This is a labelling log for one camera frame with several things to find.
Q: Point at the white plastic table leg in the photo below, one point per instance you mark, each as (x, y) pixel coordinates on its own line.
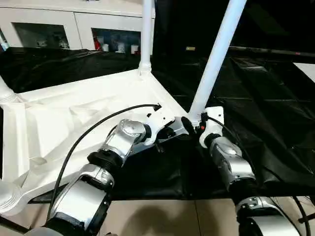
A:
(216, 56)
(7, 196)
(146, 37)
(6, 91)

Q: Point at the white plastic table top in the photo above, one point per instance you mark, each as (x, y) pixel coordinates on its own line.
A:
(73, 118)

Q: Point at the black mat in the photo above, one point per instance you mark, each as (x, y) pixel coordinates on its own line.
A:
(160, 177)

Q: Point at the black pole with tan tip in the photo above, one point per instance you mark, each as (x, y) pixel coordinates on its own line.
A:
(258, 50)

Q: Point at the white paper sheet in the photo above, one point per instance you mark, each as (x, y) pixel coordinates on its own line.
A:
(306, 71)

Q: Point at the black backdrop cloth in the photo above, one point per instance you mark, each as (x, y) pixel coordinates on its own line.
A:
(270, 22)

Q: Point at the white cabinet with glass doors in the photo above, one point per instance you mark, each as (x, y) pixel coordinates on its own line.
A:
(73, 17)

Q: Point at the grey robot torso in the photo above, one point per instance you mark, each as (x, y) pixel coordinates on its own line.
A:
(39, 232)

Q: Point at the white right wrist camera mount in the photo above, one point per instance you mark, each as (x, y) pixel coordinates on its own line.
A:
(215, 115)

